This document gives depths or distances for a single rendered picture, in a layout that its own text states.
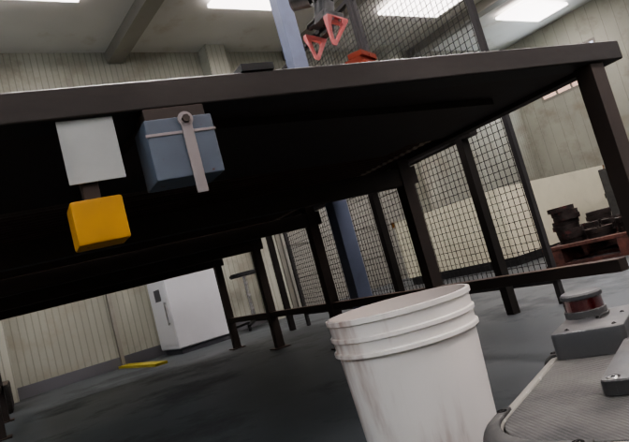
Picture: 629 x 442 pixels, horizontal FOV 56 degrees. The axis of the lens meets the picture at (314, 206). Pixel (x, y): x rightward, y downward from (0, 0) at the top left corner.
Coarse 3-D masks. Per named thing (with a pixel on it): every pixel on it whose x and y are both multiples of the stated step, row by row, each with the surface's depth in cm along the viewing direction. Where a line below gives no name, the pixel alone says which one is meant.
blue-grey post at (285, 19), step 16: (272, 0) 373; (288, 16) 370; (288, 32) 367; (288, 48) 366; (288, 64) 370; (304, 64) 367; (336, 208) 355; (336, 224) 355; (352, 224) 358; (336, 240) 359; (352, 240) 355; (352, 256) 353; (352, 272) 351; (352, 288) 353; (368, 288) 353
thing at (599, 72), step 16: (592, 64) 178; (592, 80) 177; (592, 96) 178; (608, 96) 177; (592, 112) 179; (608, 112) 176; (592, 128) 180; (608, 128) 176; (608, 144) 177; (624, 144) 176; (608, 160) 177; (624, 160) 174; (608, 176) 178; (624, 176) 174; (624, 192) 175; (624, 208) 176; (624, 224) 177
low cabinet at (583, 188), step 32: (512, 192) 614; (544, 192) 643; (576, 192) 674; (448, 224) 661; (512, 224) 602; (544, 224) 630; (416, 256) 711; (480, 256) 632; (512, 256) 599; (544, 256) 619
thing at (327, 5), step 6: (318, 0) 165; (324, 0) 164; (330, 0) 166; (318, 6) 164; (324, 6) 164; (330, 6) 164; (318, 12) 164; (324, 12) 160; (336, 12) 162; (312, 24) 167; (324, 24) 165; (312, 30) 169; (318, 30) 171
